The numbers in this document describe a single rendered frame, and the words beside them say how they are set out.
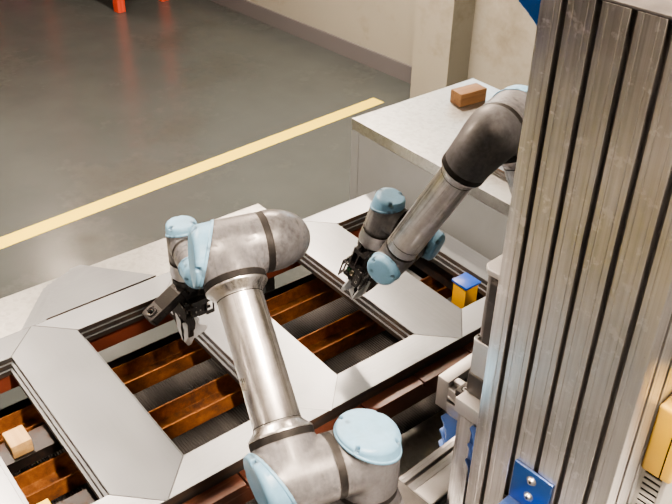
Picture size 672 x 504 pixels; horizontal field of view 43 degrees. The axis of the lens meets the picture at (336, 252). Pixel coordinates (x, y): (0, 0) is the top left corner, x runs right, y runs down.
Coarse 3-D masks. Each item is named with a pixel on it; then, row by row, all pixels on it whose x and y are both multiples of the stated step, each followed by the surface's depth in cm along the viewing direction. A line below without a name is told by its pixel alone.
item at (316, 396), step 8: (336, 376) 216; (320, 384) 213; (328, 384) 213; (304, 392) 211; (312, 392) 211; (320, 392) 211; (328, 392) 211; (296, 400) 208; (304, 400) 208; (312, 400) 208; (320, 400) 208; (328, 400) 208; (312, 408) 206
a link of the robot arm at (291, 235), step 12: (276, 216) 156; (288, 216) 158; (276, 228) 154; (288, 228) 156; (300, 228) 158; (276, 240) 154; (288, 240) 155; (300, 240) 158; (276, 252) 154; (288, 252) 156; (300, 252) 159; (276, 264) 156; (288, 264) 158
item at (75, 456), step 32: (352, 224) 279; (480, 288) 252; (128, 320) 237; (384, 320) 238; (96, 352) 224; (224, 352) 223; (448, 352) 228; (384, 384) 216; (320, 416) 204; (64, 448) 199; (96, 480) 189
